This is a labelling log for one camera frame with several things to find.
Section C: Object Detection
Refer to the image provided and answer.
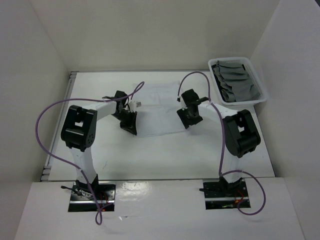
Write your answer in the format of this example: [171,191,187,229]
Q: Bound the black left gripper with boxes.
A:
[111,109,137,136]

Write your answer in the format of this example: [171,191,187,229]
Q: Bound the white skirt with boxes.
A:
[133,81,186,138]

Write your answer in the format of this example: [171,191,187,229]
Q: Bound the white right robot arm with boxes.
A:
[177,89,261,197]

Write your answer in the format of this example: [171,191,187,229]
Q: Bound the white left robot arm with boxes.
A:
[61,90,141,200]

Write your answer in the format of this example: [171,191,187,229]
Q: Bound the grey skirts in basket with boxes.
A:
[211,60,261,103]

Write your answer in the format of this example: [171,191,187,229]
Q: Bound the white plastic basket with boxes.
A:
[207,56,268,106]

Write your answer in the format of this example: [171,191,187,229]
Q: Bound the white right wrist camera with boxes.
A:
[177,96,188,110]

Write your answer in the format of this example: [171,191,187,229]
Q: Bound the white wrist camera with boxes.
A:
[128,101,142,113]
[177,96,188,110]

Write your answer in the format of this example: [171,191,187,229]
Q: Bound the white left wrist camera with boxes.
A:
[128,101,142,113]

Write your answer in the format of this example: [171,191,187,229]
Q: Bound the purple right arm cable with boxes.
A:
[176,71,267,216]

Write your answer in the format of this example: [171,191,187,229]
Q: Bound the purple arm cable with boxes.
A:
[176,71,267,216]
[35,81,146,226]

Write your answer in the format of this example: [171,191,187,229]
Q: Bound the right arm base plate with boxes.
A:
[199,178,251,210]

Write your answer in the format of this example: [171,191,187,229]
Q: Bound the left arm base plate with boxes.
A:
[68,182,116,213]

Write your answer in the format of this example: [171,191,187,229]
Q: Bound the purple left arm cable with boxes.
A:
[35,81,146,226]

